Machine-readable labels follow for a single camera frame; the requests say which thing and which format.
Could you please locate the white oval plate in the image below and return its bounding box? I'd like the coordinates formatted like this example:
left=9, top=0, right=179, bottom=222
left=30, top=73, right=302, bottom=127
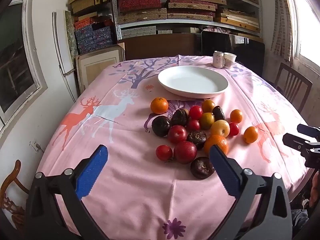
left=158, top=66, right=229, bottom=99

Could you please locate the stack of blue floral boxes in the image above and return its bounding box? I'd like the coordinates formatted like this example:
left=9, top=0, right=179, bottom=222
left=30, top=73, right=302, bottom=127
left=74, top=24, right=115, bottom=54

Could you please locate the dark purple mangosteen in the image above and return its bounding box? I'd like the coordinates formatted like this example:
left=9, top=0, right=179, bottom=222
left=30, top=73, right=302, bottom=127
left=190, top=156, right=215, bottom=180

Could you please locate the white framed window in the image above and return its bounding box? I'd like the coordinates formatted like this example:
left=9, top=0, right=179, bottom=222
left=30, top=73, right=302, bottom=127
left=0, top=0, right=48, bottom=133

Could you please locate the dark wooden slat chair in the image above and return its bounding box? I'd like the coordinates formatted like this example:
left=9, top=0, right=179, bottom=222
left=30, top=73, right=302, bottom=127
left=274, top=62, right=313, bottom=111

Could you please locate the carved wooden chair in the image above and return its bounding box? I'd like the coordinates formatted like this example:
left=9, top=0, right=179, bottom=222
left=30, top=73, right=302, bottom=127
left=0, top=159, right=32, bottom=230

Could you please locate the red plum plate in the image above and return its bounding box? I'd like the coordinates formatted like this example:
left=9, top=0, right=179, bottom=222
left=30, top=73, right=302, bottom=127
left=189, top=105, right=203, bottom=120
left=186, top=119, right=201, bottom=131

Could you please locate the person's right forearm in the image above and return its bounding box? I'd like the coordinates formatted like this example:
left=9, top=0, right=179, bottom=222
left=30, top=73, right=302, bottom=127
left=309, top=171, right=320, bottom=208

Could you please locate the yellow orange round fruit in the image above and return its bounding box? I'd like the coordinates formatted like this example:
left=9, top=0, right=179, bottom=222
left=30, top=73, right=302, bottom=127
left=201, top=100, right=216, bottom=113
left=199, top=112, right=215, bottom=130

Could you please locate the pale drink can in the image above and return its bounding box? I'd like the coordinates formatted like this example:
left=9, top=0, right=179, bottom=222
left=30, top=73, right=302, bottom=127
left=213, top=51, right=225, bottom=68

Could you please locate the black glossy screen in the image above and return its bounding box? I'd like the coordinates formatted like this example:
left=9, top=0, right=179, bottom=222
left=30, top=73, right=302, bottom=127
left=201, top=31, right=265, bottom=77

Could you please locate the white wall socket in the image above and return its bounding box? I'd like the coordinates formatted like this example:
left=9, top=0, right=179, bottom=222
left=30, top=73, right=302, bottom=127
left=29, top=140, right=42, bottom=152

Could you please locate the person's dark clothing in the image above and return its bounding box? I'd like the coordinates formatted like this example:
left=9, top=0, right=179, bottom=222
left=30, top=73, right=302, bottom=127
left=289, top=192, right=311, bottom=232

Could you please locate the large orange with stem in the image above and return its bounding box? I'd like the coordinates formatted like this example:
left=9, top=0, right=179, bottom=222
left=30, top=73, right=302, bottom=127
left=150, top=97, right=169, bottom=115

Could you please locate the small red tomato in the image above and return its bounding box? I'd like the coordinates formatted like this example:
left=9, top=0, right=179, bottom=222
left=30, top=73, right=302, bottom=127
left=156, top=145, right=173, bottom=162
left=229, top=122, right=240, bottom=136

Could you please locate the white leaning board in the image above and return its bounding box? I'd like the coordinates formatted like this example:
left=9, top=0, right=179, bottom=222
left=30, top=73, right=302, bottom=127
left=52, top=11, right=77, bottom=103

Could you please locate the brown wooden board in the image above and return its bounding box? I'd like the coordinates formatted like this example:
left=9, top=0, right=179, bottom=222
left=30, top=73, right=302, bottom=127
left=117, top=33, right=202, bottom=61

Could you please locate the pink printed tablecloth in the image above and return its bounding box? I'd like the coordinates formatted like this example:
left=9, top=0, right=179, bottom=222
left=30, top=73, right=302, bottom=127
left=37, top=55, right=315, bottom=240

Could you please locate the white paper cup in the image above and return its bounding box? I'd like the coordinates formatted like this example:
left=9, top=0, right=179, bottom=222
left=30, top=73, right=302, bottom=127
left=224, top=52, right=237, bottom=69

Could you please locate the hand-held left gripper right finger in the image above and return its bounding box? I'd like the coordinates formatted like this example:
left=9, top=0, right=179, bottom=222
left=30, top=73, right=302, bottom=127
left=209, top=145, right=293, bottom=240

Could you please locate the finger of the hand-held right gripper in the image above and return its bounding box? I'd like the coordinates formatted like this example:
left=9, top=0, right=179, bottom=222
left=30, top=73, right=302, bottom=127
left=297, top=124, right=320, bottom=138
left=282, top=133, right=320, bottom=155

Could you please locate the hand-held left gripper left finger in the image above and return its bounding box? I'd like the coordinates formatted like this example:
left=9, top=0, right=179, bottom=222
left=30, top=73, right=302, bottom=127
left=25, top=144, right=110, bottom=240

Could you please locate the small orange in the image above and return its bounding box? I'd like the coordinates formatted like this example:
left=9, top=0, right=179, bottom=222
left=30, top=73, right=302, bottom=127
left=230, top=109, right=243, bottom=124
left=243, top=126, right=259, bottom=144

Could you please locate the white metal shelf rack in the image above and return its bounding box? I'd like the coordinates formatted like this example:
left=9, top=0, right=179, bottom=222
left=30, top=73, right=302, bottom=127
left=110, top=0, right=263, bottom=43

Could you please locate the red patterned box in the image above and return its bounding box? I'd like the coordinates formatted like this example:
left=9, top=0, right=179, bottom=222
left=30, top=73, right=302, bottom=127
left=74, top=17, right=113, bottom=30

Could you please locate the beige framed panel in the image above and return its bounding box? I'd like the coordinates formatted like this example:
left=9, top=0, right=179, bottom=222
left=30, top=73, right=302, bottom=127
left=76, top=44, right=125, bottom=93

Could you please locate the stack of patterned flat boxes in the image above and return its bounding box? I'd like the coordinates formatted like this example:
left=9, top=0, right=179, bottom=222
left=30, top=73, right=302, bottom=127
left=115, top=0, right=260, bottom=37

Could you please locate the grey marble slab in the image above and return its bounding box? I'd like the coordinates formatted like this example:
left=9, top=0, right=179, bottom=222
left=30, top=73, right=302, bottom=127
left=65, top=10, right=79, bottom=57

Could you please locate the beige patterned curtain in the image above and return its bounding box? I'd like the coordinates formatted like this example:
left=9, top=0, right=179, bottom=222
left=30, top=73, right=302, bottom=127
left=271, top=0, right=295, bottom=61

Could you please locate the bright window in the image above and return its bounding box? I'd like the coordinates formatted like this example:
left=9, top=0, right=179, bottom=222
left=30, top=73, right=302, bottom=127
left=285, top=0, right=320, bottom=68

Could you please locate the red plum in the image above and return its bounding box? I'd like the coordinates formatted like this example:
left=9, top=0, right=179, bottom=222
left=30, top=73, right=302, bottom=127
left=167, top=125, right=188, bottom=144
left=173, top=141, right=197, bottom=165

